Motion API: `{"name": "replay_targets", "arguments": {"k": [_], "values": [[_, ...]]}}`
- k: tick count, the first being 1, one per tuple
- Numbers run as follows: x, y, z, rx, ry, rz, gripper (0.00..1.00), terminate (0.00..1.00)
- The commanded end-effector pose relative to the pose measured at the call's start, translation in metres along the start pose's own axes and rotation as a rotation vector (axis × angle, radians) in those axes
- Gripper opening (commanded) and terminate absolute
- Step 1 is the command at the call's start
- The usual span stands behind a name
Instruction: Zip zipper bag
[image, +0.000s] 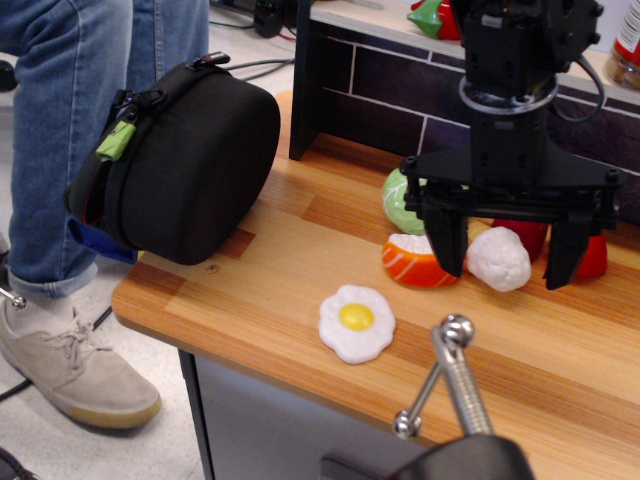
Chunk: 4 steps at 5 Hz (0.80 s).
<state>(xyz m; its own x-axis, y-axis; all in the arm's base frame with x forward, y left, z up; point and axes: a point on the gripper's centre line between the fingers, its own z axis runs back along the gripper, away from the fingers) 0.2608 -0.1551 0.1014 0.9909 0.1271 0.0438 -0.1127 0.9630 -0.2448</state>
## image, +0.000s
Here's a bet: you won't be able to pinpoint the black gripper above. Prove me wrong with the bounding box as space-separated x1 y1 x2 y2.
400 108 626 290

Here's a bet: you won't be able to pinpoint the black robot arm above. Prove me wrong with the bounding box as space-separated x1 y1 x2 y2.
400 1 627 290

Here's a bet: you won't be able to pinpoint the black zipper bag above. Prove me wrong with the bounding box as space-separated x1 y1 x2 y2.
64 52 281 265

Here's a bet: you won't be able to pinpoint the green zipper pull tab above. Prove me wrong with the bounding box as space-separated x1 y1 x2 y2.
96 121 136 163

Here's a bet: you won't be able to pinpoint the blue object under bag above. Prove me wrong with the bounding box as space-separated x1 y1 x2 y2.
66 217 140 265

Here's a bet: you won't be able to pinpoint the white toy cauliflower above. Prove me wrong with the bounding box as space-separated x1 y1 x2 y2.
466 227 532 292

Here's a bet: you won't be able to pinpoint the red toy pepper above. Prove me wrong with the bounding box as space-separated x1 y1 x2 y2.
492 219 548 262

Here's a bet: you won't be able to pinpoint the red toy piece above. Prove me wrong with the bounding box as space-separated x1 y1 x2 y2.
576 234 608 278

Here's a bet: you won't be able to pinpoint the toy salmon sushi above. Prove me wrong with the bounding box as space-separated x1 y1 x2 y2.
381 233 458 288

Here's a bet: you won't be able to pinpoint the green toy cabbage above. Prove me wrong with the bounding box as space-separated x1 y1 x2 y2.
382 168 425 235

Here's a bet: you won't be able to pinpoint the toy fried egg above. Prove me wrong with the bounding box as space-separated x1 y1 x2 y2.
319 285 396 364

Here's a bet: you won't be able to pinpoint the spice jar red label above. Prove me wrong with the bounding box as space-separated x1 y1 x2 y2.
604 0 639 91

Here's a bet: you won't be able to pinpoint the dark brick pattern shelf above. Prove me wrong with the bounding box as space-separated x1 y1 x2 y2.
289 1 639 225

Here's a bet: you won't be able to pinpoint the black clamp body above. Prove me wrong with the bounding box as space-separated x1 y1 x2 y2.
388 434 535 480

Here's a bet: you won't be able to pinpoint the green red toy on shelf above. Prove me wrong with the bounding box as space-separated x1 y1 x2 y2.
407 0 461 41

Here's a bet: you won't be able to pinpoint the beige sneaker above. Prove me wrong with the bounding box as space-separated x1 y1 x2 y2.
1 298 161 429

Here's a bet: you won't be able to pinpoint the person leg in jeans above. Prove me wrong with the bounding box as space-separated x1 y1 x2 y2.
1 1 209 300

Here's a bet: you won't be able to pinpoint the metal clamp screw handle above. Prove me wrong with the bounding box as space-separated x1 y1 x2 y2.
393 314 494 440

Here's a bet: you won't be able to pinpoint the black cables on floor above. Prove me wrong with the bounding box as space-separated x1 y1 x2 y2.
208 0 301 81

